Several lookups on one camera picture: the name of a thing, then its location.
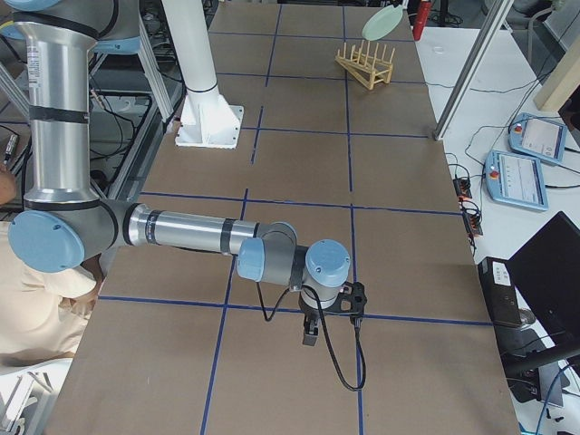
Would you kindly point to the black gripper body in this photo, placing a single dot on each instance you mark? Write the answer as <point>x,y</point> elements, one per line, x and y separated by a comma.
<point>309,313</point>

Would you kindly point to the far blue teach pendant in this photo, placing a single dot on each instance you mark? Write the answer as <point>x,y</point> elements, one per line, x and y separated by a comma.
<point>538,137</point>

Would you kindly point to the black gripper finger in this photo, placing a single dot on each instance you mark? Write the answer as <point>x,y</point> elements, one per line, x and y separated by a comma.
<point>305,327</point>
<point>312,338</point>

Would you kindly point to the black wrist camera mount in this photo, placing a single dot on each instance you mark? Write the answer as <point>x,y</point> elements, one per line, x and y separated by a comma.
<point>350,301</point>

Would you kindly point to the wooden dish rack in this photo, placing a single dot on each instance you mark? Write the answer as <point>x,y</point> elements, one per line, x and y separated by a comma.
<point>369,63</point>

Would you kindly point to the near blue teach pendant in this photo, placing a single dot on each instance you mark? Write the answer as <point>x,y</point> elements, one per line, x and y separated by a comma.
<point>516,180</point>

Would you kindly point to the black orange connector strip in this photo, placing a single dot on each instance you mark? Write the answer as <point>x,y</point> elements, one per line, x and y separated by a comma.
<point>471,212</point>

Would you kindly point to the black monitor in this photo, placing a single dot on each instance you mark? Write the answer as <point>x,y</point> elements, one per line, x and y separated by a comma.
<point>545,270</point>

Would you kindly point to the light green plate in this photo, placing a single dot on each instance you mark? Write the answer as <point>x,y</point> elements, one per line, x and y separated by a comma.
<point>382,23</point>

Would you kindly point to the seated person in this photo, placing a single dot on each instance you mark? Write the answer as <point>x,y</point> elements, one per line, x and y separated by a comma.
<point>43,316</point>

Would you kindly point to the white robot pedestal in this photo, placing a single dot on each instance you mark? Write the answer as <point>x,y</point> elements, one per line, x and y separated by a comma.
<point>207,120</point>

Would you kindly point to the red cylinder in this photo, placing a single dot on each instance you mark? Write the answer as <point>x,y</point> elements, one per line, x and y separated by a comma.
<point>421,18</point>

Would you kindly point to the blue teach pendant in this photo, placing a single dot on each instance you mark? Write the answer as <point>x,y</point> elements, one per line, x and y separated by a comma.
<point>516,180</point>
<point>538,137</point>

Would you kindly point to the aluminium frame post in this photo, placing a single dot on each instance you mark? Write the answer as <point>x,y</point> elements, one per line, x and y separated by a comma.
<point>493,22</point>

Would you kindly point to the black desktop box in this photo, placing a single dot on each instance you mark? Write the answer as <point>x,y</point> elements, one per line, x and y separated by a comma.
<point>499,293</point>

